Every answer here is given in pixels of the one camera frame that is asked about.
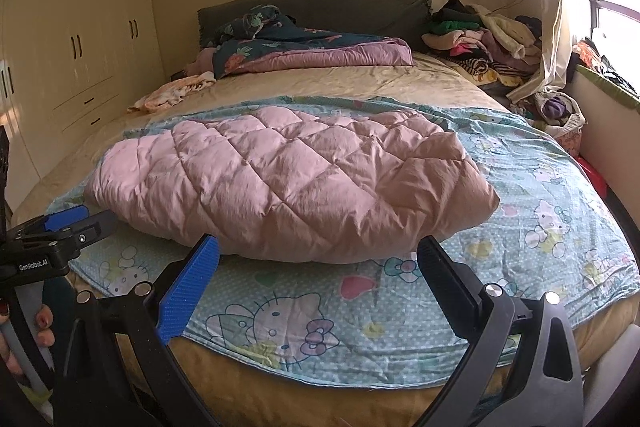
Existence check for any light blue cartoon bed sheet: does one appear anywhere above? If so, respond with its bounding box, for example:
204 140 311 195
45 96 640 390

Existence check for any red object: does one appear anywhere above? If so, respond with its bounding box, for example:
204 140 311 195
577 154 608 200

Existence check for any cream curtain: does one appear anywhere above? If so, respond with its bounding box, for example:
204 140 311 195
507 0 583 102

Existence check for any dark floral quilt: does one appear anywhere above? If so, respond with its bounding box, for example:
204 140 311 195
212 4 415 80

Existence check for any person's left hand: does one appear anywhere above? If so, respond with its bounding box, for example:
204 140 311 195
0 306 57 377

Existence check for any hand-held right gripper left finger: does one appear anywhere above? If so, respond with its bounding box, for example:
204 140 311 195
65 234 228 427

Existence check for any cluttered green windowsill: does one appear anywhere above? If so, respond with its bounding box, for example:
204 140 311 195
570 37 640 112

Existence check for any peach printed garment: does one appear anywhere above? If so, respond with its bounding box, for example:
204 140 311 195
127 74 217 114

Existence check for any cream wardrobe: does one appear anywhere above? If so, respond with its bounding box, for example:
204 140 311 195
0 0 168 212

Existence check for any bed with beige sheet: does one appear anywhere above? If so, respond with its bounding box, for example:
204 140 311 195
10 52 640 427

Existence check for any pink pillow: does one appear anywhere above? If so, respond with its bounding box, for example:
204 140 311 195
186 48 216 75

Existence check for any pink quilted jacket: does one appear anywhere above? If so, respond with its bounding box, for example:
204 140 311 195
84 104 502 264

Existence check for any grey headboard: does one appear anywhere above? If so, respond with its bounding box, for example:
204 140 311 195
196 0 433 48

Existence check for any pile of mixed clothes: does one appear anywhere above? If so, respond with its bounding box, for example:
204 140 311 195
421 0 543 88

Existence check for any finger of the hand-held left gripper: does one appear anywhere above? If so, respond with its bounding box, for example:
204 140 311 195
42 205 91 234
60 209 119 254

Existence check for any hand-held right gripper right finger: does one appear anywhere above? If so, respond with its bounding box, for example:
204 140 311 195
407 234 586 427

